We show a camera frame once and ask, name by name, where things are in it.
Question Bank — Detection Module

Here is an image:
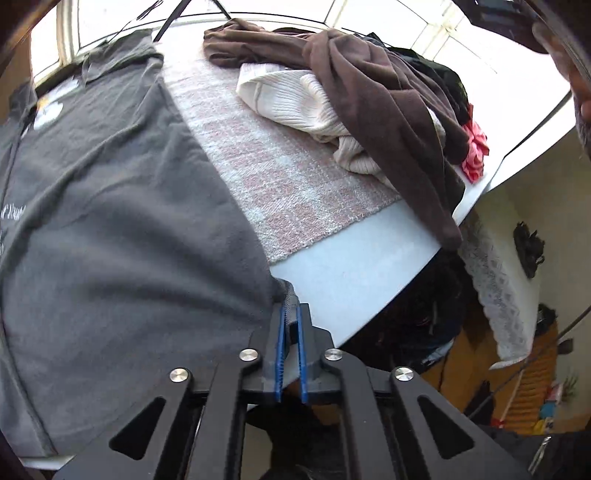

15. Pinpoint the black zip jacket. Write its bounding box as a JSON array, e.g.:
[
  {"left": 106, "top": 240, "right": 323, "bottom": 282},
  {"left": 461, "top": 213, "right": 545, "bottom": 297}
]
[{"left": 480, "top": 425, "right": 560, "bottom": 480}]

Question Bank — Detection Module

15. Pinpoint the cream knit sweater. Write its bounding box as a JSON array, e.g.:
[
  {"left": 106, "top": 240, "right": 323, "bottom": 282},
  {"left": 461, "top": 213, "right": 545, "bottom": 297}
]
[{"left": 236, "top": 62, "right": 448, "bottom": 186}]

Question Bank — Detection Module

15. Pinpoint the pink plaid table cloth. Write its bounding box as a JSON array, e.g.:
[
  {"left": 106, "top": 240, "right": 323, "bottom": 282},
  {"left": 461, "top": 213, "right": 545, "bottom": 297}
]
[{"left": 159, "top": 44, "right": 403, "bottom": 265}]

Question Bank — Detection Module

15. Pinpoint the white lace cloth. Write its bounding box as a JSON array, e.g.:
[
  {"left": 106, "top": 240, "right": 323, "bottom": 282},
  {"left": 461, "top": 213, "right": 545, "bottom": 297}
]
[{"left": 455, "top": 210, "right": 544, "bottom": 371}]

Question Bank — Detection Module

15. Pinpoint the red garment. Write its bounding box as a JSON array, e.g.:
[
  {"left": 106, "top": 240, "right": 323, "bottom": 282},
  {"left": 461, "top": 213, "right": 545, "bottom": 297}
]
[{"left": 461, "top": 104, "right": 491, "bottom": 184}]

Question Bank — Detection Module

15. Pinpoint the dark flat object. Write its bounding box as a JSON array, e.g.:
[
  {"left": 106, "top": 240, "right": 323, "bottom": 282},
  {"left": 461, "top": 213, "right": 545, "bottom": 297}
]
[{"left": 464, "top": 0, "right": 551, "bottom": 54}]

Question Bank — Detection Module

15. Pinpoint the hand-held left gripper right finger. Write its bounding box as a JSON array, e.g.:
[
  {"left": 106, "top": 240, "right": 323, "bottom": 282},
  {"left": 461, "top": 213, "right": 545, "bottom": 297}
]
[{"left": 295, "top": 302, "right": 534, "bottom": 480}]

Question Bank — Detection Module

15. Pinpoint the black object on wall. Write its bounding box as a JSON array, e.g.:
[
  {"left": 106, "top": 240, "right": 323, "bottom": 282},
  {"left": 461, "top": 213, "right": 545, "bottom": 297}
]
[{"left": 513, "top": 222, "right": 547, "bottom": 280}]

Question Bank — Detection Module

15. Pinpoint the black tripod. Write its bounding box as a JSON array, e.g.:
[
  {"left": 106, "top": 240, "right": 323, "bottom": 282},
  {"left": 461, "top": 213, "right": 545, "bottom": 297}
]
[{"left": 134, "top": 0, "right": 232, "bottom": 43}]

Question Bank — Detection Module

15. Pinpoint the black garment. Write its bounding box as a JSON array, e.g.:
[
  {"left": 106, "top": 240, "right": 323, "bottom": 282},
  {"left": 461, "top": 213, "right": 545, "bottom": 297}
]
[{"left": 364, "top": 31, "right": 471, "bottom": 126}]

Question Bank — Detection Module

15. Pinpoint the long black stick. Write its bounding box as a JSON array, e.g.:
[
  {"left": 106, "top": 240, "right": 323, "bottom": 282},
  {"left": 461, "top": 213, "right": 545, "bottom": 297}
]
[{"left": 464, "top": 308, "right": 591, "bottom": 418}]

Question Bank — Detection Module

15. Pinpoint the brown garment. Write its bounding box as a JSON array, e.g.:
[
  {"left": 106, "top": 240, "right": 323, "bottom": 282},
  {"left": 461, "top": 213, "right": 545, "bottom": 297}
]
[{"left": 203, "top": 17, "right": 471, "bottom": 251}]

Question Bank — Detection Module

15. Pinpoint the grey daisy print t-shirt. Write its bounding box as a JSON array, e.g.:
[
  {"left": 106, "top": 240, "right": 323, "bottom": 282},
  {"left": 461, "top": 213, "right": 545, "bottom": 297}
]
[{"left": 0, "top": 28, "right": 296, "bottom": 457}]

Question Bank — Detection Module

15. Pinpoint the person's head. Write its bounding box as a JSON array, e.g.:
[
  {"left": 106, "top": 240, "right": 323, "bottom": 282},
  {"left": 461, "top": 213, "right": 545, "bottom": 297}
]
[{"left": 531, "top": 18, "right": 591, "bottom": 161}]

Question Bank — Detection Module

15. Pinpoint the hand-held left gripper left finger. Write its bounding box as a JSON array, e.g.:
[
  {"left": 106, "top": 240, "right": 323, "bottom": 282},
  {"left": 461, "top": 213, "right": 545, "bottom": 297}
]
[{"left": 53, "top": 304, "right": 289, "bottom": 480}]

